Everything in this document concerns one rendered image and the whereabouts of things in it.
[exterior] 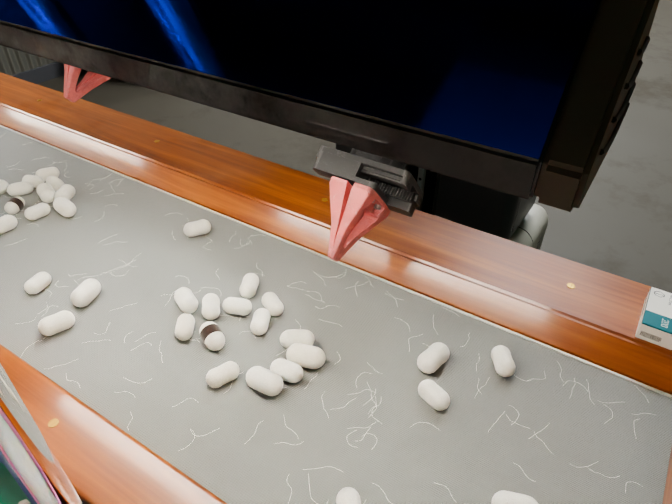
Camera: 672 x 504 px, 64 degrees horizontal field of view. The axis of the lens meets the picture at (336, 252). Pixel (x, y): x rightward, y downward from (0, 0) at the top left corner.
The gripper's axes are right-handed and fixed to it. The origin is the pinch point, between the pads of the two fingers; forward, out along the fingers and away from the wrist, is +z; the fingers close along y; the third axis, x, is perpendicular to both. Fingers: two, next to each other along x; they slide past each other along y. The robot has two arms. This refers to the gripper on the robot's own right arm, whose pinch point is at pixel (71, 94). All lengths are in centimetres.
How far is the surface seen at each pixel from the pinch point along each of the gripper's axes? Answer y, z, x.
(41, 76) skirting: -241, -42, 143
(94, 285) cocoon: 23.7, 20.4, -3.8
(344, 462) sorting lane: 57, 23, -4
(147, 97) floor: -172, -53, 157
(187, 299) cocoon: 33.9, 17.4, -1.5
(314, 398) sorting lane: 51, 20, -1
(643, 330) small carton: 75, 2, 10
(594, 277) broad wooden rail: 69, -3, 15
